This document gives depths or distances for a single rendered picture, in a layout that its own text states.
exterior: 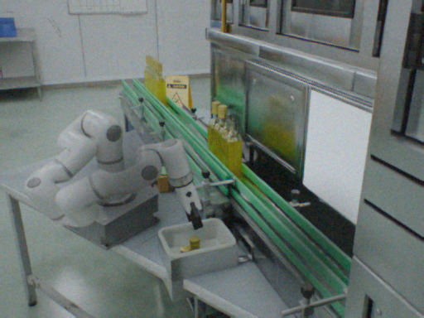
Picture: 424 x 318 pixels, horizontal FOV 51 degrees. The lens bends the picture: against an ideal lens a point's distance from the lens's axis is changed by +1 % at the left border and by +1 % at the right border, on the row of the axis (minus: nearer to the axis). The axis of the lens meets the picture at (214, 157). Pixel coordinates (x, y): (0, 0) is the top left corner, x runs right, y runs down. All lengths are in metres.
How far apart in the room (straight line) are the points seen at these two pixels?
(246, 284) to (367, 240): 0.79
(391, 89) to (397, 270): 0.23
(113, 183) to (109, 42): 6.17
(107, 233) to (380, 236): 1.09
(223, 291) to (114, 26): 6.31
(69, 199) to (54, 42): 6.06
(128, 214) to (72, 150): 0.30
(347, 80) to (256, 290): 0.66
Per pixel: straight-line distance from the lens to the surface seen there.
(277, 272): 1.32
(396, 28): 0.56
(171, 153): 1.27
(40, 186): 1.42
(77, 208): 1.35
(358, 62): 1.22
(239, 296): 1.34
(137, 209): 1.60
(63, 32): 7.30
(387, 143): 0.58
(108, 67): 7.42
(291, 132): 1.48
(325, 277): 1.13
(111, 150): 1.54
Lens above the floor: 1.61
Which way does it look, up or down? 22 degrees down
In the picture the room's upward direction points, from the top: straight up
